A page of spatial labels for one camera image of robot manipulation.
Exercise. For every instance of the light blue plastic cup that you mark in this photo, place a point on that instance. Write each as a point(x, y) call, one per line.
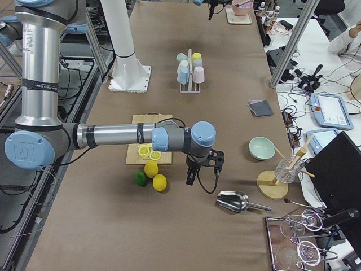
point(183, 75)

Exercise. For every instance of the black monitor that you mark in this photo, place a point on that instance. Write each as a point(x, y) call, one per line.
point(337, 173)

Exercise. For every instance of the teach pendant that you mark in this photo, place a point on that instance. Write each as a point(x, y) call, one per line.
point(330, 111)
point(321, 138)

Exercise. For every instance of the grey folded cloth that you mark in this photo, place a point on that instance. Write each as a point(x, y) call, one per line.
point(261, 109)

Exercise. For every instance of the teach pendant lower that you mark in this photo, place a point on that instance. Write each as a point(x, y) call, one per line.
point(321, 138)

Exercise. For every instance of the teach pendant upper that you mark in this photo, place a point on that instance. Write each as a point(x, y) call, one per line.
point(330, 111)

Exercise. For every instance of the pink plastic cup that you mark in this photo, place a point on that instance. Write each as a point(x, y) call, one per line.
point(198, 75)

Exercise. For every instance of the lemon slice front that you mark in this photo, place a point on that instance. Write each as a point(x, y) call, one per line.
point(155, 155)

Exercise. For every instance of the lemon slice top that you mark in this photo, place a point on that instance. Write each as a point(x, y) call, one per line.
point(144, 150)

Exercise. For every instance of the aluminium frame post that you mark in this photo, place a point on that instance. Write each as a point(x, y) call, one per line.
point(301, 24)

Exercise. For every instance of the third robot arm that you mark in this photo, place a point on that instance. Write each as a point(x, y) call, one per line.
point(11, 30)

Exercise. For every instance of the clear glass cup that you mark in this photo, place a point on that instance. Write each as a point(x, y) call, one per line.
point(285, 174)

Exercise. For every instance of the wooden cup tree stand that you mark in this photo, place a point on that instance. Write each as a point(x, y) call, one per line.
point(270, 187)

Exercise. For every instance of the light green bowl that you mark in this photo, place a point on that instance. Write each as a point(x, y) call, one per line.
point(261, 148)

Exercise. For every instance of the yellow lemon outer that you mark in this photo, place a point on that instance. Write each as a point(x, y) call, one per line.
point(160, 182)

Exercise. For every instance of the yellow plastic cup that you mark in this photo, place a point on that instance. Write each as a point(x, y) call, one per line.
point(196, 56)

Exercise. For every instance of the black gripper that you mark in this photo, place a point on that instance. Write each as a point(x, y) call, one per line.
point(210, 8)
point(192, 164)

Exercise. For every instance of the metal scoop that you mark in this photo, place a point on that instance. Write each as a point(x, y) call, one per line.
point(238, 201)

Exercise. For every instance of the person in white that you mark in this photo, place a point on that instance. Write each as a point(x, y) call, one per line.
point(347, 47)

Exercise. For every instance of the metal glass rack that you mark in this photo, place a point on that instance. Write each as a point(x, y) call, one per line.
point(292, 244)

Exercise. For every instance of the green plastic cup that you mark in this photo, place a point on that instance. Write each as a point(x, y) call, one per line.
point(181, 56)

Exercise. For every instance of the pink bowl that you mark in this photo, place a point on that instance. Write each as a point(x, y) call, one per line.
point(241, 8)

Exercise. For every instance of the beige tray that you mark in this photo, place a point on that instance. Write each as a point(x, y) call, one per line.
point(236, 19)

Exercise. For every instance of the white wire cup rack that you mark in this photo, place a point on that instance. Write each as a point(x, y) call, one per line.
point(189, 87)

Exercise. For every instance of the grey plastic cup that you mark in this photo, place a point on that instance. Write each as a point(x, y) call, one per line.
point(197, 63)

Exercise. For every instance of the lemon slice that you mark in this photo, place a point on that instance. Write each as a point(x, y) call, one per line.
point(155, 155)
point(144, 150)

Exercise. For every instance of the yellow lemon near board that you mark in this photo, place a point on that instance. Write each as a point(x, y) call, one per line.
point(151, 169)

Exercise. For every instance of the green lime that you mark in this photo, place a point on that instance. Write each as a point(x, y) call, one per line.
point(141, 179)

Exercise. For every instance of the bamboo cutting board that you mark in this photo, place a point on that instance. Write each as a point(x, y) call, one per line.
point(132, 157)

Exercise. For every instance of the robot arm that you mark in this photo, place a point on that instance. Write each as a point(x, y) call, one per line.
point(40, 137)
point(200, 2)

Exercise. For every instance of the white plastic cup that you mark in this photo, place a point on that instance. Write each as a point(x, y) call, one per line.
point(182, 64)

